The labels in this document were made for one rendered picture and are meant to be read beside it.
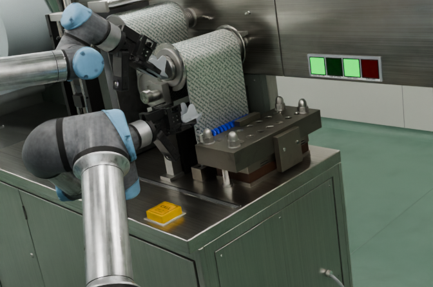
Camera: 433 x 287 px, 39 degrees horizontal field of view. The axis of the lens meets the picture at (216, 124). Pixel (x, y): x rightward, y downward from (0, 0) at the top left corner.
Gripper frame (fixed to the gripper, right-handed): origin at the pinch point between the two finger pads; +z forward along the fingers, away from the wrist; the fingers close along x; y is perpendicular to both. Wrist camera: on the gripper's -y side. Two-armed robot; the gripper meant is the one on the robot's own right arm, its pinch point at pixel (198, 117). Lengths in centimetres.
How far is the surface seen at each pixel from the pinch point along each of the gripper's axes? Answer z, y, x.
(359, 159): 211, -110, 88
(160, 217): -29.5, -17.1, -13.0
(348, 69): 29.4, 8.9, -34.8
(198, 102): 1.0, 4.1, -0.2
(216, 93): 8.8, 4.7, -0.2
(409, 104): 263, -86, 79
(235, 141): -3.1, -4.2, -18.0
